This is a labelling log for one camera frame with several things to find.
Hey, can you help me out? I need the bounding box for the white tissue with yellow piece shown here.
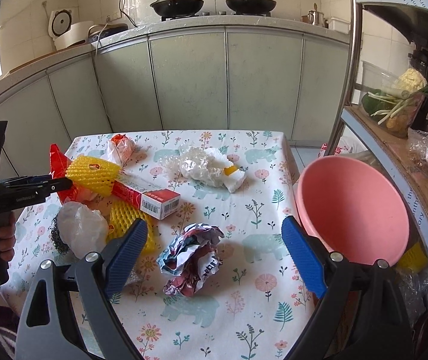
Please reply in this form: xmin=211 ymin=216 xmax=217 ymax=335
xmin=214 ymin=150 xmax=246 ymax=194

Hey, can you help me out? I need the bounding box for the crumpled printed paper ball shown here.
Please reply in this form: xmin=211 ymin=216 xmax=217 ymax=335
xmin=156 ymin=223 xmax=224 ymax=297

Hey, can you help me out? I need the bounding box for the steel wool scrubber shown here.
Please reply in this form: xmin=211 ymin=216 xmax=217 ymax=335
xmin=49 ymin=216 xmax=71 ymax=256

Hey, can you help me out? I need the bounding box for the crumpled clear plastic wrap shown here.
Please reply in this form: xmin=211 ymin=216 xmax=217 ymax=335
xmin=159 ymin=146 xmax=232 ymax=188

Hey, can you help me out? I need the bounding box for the white rice cooker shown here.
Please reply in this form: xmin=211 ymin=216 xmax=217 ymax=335
xmin=48 ymin=7 xmax=94 ymax=50

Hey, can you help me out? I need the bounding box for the yellow foam fruit net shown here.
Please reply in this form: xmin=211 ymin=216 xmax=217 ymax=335
xmin=65 ymin=155 xmax=121 ymax=197

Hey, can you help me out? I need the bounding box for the white orange plastic bag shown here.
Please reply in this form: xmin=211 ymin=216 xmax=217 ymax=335
xmin=105 ymin=134 xmax=135 ymax=167

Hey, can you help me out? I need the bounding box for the induction cooker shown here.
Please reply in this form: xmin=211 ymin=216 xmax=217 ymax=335
xmin=87 ymin=23 xmax=128 ymax=43

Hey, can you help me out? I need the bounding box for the translucent white plastic bag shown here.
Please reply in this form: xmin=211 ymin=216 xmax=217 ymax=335
xmin=57 ymin=202 xmax=109 ymax=258

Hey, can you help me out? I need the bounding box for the pink plastic basin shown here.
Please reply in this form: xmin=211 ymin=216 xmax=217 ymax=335
xmin=295 ymin=155 xmax=409 ymax=266

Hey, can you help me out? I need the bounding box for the red plastic snack bag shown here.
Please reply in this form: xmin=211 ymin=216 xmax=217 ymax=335
xmin=48 ymin=143 xmax=144 ymax=211

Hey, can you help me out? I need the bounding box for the metal storage shelf rack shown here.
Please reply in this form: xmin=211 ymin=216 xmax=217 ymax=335
xmin=326 ymin=0 xmax=428 ymax=331

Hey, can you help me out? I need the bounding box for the stainless steel pot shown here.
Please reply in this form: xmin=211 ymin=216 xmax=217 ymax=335
xmin=302 ymin=3 xmax=328 ymax=28

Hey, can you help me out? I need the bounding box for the black wok with lid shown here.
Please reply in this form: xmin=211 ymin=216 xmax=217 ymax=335
xmin=150 ymin=0 xmax=204 ymax=21

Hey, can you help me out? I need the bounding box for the black frying pan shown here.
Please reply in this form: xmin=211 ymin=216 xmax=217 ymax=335
xmin=225 ymin=0 xmax=277 ymax=16

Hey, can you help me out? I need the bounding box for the black blender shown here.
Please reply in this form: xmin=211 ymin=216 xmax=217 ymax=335
xmin=408 ymin=48 xmax=428 ymax=132

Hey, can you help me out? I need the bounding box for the clear bowl of vegetables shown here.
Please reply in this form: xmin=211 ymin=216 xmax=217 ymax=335
xmin=359 ymin=61 xmax=428 ymax=138

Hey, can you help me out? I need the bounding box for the red white medicine box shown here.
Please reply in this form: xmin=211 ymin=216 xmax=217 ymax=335
xmin=112 ymin=180 xmax=181 ymax=220

